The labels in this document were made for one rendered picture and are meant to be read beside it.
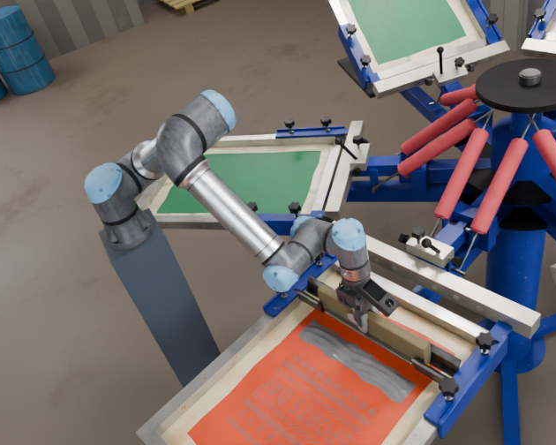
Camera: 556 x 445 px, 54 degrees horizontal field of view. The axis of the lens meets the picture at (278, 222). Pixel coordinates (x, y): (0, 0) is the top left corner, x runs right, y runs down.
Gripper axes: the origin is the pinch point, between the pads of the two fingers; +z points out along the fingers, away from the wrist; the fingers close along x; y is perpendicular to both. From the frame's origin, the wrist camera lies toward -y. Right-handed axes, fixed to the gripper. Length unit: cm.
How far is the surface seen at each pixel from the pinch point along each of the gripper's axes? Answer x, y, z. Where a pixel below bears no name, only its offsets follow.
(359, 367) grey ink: 10.0, -3.0, 5.1
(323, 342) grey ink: 9.6, 10.3, 4.8
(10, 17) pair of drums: -113, 566, 15
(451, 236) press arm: -38.4, -0.6, -3.1
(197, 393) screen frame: 43, 26, 2
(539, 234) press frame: -81, -9, 26
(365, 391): 14.4, -8.5, 5.5
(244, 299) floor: -29, 127, 100
